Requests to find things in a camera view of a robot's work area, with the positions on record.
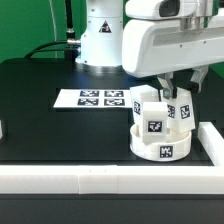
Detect white right fence bar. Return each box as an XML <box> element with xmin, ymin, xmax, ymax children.
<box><xmin>198</xmin><ymin>122</ymin><xmax>224</xmax><ymax>167</ymax></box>

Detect white object at left edge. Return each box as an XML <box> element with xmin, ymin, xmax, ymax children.
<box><xmin>0</xmin><ymin>120</ymin><xmax>3</xmax><ymax>140</ymax></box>

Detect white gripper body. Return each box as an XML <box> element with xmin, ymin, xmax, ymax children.
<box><xmin>122</xmin><ymin>16</ymin><xmax>224</xmax><ymax>78</ymax></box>

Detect white marker sheet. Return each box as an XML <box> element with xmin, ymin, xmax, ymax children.
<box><xmin>54</xmin><ymin>89</ymin><xmax>132</xmax><ymax>109</ymax></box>

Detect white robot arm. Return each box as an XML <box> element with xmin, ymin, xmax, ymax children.
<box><xmin>76</xmin><ymin>0</ymin><xmax>224</xmax><ymax>98</ymax></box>

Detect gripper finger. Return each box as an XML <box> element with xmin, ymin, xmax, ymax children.
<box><xmin>189</xmin><ymin>65</ymin><xmax>209</xmax><ymax>94</ymax></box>
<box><xmin>157</xmin><ymin>72</ymin><xmax>177</xmax><ymax>99</ymax></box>

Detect white front fence bar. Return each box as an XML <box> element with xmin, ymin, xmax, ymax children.
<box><xmin>0</xmin><ymin>165</ymin><xmax>224</xmax><ymax>194</ymax></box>

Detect black cable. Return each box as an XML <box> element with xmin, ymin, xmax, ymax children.
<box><xmin>23</xmin><ymin>38</ymin><xmax>82</xmax><ymax>60</ymax></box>

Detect white fence bar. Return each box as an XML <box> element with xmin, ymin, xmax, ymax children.
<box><xmin>0</xmin><ymin>165</ymin><xmax>224</xmax><ymax>194</ymax></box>
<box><xmin>198</xmin><ymin>122</ymin><xmax>224</xmax><ymax>167</ymax></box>

